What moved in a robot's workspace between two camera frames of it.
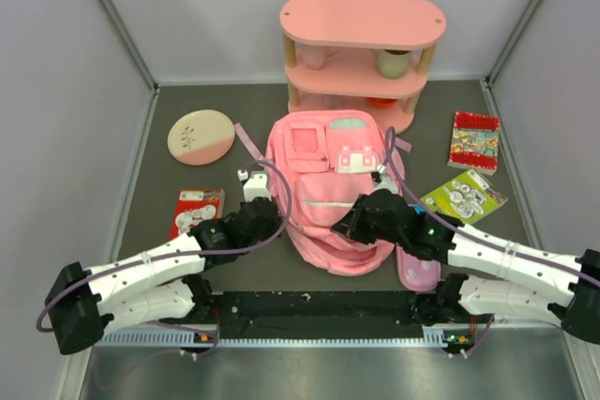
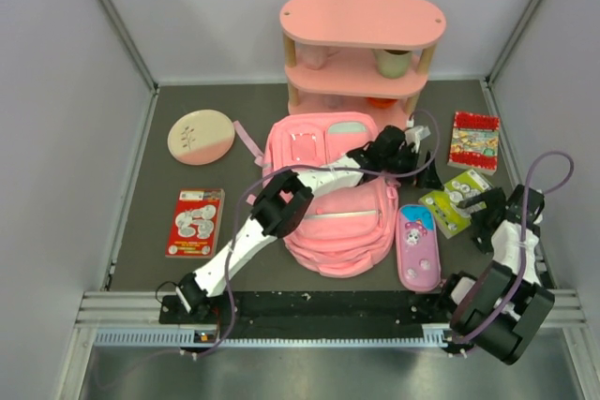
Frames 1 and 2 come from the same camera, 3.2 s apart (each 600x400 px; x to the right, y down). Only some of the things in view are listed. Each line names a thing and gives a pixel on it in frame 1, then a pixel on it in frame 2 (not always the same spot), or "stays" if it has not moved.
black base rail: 319,315 stays
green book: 467,198 stays
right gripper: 347,225 to 495,200
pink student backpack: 318,161 stays
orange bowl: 381,102 stays
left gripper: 272,230 to 428,181
